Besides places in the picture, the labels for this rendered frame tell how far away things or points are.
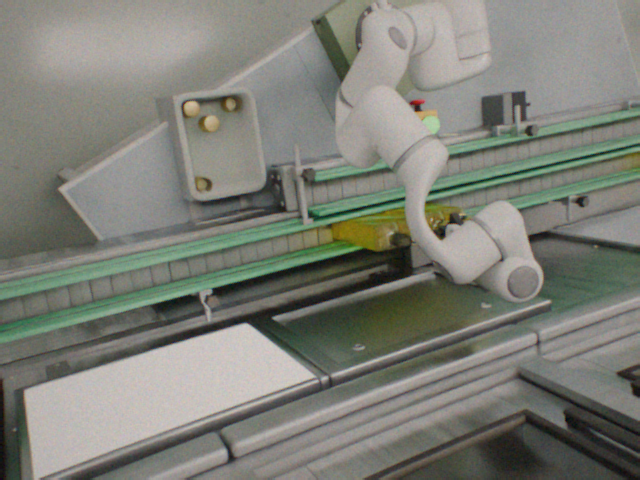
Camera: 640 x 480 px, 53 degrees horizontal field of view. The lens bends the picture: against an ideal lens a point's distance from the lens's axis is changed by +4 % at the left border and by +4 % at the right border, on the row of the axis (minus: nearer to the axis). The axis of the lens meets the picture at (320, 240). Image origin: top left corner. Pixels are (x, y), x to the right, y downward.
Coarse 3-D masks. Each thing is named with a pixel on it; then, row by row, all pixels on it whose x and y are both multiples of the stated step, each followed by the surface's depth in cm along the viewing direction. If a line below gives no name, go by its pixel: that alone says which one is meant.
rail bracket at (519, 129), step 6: (516, 108) 153; (516, 114) 154; (516, 120) 154; (498, 126) 160; (504, 126) 160; (516, 126) 154; (522, 126) 154; (528, 126) 151; (534, 126) 150; (492, 132) 161; (498, 132) 160; (504, 132) 158; (510, 132) 156; (516, 132) 154; (522, 132) 153; (528, 132) 150; (534, 132) 150
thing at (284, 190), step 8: (272, 168) 141; (272, 176) 140; (280, 176) 137; (272, 184) 142; (280, 184) 138; (288, 184) 137; (280, 192) 139; (288, 192) 137; (280, 200) 140; (288, 200) 137; (296, 200) 138; (280, 208) 141; (288, 208) 138; (296, 208) 139
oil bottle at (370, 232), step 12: (360, 216) 138; (372, 216) 136; (336, 228) 142; (348, 228) 136; (360, 228) 132; (372, 228) 127; (384, 228) 126; (396, 228) 127; (348, 240) 138; (360, 240) 133; (372, 240) 128; (384, 240) 126
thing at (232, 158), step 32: (192, 96) 129; (224, 96) 135; (192, 128) 137; (224, 128) 140; (256, 128) 136; (192, 160) 138; (224, 160) 141; (256, 160) 139; (192, 192) 132; (224, 192) 135
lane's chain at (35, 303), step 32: (608, 160) 182; (480, 192) 163; (512, 192) 168; (192, 256) 130; (224, 256) 133; (256, 256) 137; (64, 288) 120; (96, 288) 122; (128, 288) 125; (0, 320) 116
